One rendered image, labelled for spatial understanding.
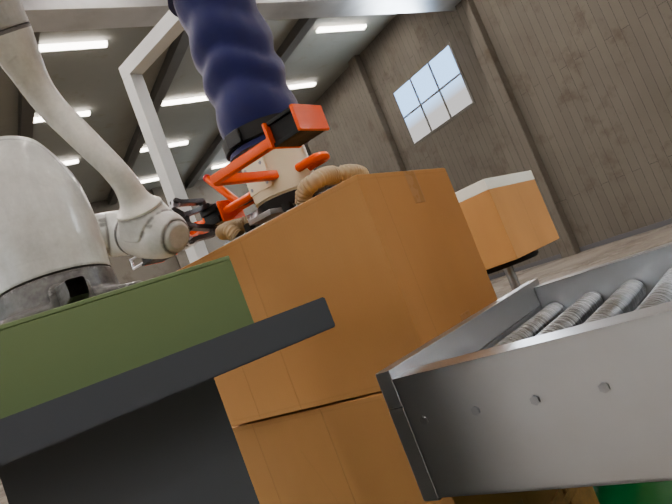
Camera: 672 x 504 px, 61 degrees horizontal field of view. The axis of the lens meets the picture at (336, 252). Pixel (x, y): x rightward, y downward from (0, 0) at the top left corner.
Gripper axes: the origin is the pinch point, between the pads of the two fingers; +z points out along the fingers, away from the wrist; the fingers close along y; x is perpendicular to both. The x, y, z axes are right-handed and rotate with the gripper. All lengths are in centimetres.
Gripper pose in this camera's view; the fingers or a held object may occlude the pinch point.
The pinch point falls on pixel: (220, 215)
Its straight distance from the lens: 163.9
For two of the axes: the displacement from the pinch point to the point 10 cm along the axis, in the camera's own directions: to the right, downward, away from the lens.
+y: 3.6, 9.3, -0.8
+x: 7.0, -3.3, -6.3
